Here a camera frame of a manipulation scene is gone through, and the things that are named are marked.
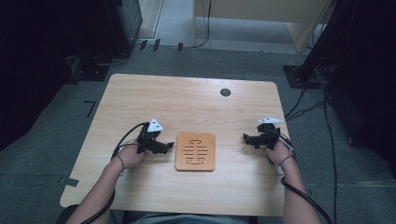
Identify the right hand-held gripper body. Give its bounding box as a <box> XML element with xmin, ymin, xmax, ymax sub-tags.
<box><xmin>257</xmin><ymin>116</ymin><xmax>285</xmax><ymax>150</ymax></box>

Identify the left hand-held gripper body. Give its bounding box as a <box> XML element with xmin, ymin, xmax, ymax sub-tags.
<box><xmin>136</xmin><ymin>118</ymin><xmax>166</xmax><ymax>155</ymax></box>

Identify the slotted wooden trivet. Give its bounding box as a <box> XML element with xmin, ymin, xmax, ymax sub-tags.
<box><xmin>175</xmin><ymin>132</ymin><xmax>217</xmax><ymax>172</ymax></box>

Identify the person's right hand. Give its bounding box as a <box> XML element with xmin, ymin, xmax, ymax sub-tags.
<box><xmin>264</xmin><ymin>142</ymin><xmax>293</xmax><ymax>165</ymax></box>

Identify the person's left hand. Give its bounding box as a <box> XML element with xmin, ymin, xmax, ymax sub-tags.
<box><xmin>119</xmin><ymin>144</ymin><xmax>148</xmax><ymax>171</ymax></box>

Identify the thin dark wrist band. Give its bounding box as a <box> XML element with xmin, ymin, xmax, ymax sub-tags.
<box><xmin>276</xmin><ymin>154</ymin><xmax>296</xmax><ymax>175</ymax></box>
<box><xmin>115</xmin><ymin>153</ymin><xmax>126</xmax><ymax>177</ymax></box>

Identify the black angled floor tape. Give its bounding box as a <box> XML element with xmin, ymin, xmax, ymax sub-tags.
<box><xmin>83</xmin><ymin>100</ymin><xmax>97</xmax><ymax>119</ymax></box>

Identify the person's grey clothing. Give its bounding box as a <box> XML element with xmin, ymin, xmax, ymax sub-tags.
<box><xmin>129</xmin><ymin>213</ymin><xmax>251</xmax><ymax>224</ymax></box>

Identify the grey floor tape patch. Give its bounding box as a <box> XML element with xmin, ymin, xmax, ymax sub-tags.
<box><xmin>57</xmin><ymin>175</ymin><xmax>80</xmax><ymax>188</ymax></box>

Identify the dark equipment rack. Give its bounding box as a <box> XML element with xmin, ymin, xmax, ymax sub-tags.
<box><xmin>297</xmin><ymin>0</ymin><xmax>396</xmax><ymax>180</ymax></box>

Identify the black computer tower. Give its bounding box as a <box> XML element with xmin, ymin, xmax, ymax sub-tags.
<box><xmin>104</xmin><ymin>0</ymin><xmax>144</xmax><ymax>58</ymax></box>

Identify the dark curtain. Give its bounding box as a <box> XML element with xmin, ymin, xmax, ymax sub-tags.
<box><xmin>0</xmin><ymin>0</ymin><xmax>108</xmax><ymax>152</ymax></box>

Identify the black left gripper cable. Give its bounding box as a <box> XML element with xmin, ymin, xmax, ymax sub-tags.
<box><xmin>79</xmin><ymin>121</ymin><xmax>149</xmax><ymax>224</ymax></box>

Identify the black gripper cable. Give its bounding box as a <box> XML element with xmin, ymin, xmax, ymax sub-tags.
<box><xmin>276</xmin><ymin>133</ymin><xmax>334</xmax><ymax>224</ymax></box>
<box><xmin>79</xmin><ymin>121</ymin><xmax>149</xmax><ymax>224</ymax></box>

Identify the long black floor cable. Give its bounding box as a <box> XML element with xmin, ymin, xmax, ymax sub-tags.
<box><xmin>322</xmin><ymin>88</ymin><xmax>340</xmax><ymax>224</ymax></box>

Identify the black stand base plate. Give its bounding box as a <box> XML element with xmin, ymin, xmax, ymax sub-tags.
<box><xmin>71</xmin><ymin>57</ymin><xmax>110</xmax><ymax>82</ymax></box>
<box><xmin>282</xmin><ymin>64</ymin><xmax>322</xmax><ymax>90</ymax></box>

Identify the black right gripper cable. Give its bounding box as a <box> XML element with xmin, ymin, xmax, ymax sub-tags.
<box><xmin>276</xmin><ymin>133</ymin><xmax>334</xmax><ymax>224</ymax></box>

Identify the black hanging cable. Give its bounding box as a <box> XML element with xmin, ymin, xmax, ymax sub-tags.
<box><xmin>191</xmin><ymin>0</ymin><xmax>213</xmax><ymax>49</ymax></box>

